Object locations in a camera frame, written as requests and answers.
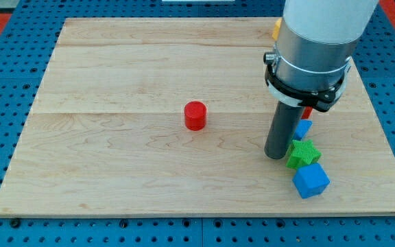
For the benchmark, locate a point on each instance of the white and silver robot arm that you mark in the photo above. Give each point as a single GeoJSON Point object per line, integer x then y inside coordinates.
{"type": "Point", "coordinates": [316, 40]}

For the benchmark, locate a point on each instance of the red cylinder block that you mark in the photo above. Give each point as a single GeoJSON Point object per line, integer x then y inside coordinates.
{"type": "Point", "coordinates": [195, 115]}

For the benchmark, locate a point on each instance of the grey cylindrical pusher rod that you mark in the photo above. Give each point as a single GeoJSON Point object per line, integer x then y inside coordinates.
{"type": "Point", "coordinates": [284, 124]}

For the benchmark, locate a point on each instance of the wooden board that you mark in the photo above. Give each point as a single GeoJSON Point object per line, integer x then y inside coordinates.
{"type": "Point", "coordinates": [106, 138]}

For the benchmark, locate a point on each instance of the small blue block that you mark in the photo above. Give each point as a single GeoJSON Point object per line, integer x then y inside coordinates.
{"type": "Point", "coordinates": [302, 129]}

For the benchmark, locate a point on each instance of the green star block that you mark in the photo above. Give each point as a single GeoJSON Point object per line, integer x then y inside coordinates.
{"type": "Point", "coordinates": [302, 153]}

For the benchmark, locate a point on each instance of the small red block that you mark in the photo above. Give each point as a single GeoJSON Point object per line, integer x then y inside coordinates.
{"type": "Point", "coordinates": [307, 113]}

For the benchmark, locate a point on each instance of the yellow block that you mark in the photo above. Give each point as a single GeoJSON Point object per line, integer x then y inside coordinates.
{"type": "Point", "coordinates": [276, 29]}

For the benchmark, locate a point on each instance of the blue cube block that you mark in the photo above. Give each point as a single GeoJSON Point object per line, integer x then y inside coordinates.
{"type": "Point", "coordinates": [310, 180]}

